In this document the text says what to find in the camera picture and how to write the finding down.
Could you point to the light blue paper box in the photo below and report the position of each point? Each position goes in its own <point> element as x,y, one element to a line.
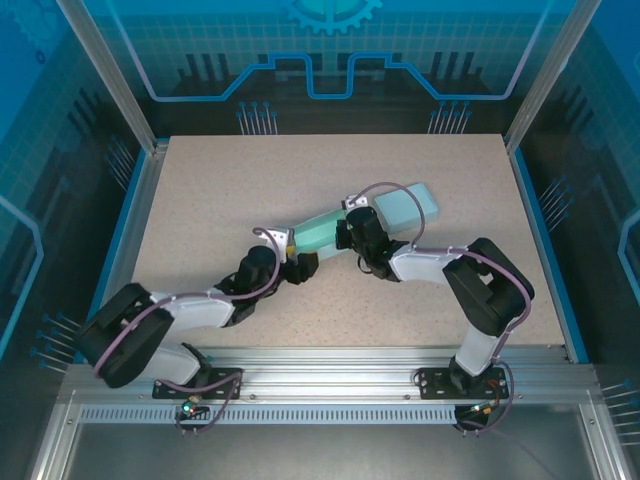
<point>315,235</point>
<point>400,210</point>

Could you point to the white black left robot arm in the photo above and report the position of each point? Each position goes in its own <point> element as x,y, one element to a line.
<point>130,345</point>

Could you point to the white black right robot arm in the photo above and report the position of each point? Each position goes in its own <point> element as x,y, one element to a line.
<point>490,290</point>

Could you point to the blue table edge strip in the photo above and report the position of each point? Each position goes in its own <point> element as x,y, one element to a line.
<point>531,200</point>

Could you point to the aluminium frame cross rail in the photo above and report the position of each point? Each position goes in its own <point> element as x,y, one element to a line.
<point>325,375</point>

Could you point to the aluminium frame side rail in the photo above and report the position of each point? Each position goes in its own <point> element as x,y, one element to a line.
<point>135,210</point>

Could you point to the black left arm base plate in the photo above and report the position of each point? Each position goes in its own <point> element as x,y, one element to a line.
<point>170,387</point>

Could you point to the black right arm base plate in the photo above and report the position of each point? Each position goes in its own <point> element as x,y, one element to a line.
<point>432,385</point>

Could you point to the aluminium frame post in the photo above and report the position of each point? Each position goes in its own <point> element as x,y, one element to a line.
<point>545,75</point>
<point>117,75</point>

